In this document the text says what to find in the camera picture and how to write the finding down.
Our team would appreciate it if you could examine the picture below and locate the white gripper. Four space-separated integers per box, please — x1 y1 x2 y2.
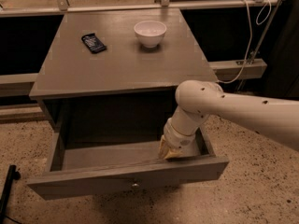
158 119 195 160

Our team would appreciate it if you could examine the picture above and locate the grey top drawer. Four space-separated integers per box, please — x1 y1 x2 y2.
27 130 229 200

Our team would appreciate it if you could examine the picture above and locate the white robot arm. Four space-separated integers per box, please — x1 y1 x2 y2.
159 80 299 160

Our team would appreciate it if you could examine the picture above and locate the grey wooden drawer cabinet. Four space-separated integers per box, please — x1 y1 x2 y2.
29 7 220 147

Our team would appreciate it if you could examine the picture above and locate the white ceramic bowl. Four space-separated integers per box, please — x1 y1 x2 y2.
134 21 167 48

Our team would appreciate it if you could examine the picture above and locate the dark blue snack packet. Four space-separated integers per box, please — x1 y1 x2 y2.
81 34 107 54

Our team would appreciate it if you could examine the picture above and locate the thin metal pole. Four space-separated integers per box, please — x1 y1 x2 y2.
234 0 283 81

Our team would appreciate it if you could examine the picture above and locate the black stand leg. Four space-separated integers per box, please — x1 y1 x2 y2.
0 165 21 224

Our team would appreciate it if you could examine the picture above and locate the metal rail frame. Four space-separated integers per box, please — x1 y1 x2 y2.
0 0 289 98

